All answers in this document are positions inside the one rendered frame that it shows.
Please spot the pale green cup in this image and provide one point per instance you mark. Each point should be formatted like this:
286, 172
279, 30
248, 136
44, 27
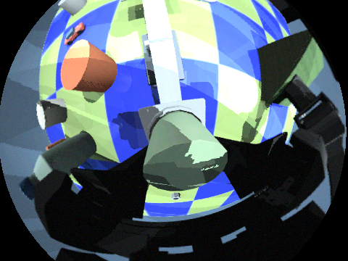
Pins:
182, 154

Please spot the brown cup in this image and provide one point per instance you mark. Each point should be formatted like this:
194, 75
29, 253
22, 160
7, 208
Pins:
87, 68

